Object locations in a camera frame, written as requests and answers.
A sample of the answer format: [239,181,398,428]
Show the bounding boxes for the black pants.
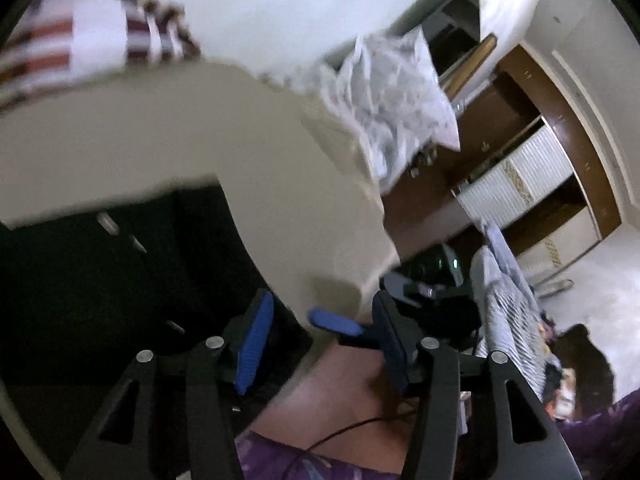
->
[0,185,314,480]

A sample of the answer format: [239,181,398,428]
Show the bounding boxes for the grey striped cloth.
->
[470,220,547,398]

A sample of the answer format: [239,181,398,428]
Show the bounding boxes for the white dotted crumpled cloth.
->
[285,26,460,194]

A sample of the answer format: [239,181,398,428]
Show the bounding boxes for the brown wooden wardrobe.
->
[384,46,622,284]

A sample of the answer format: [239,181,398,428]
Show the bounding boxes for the pink plaid folded blanket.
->
[1,0,201,112]

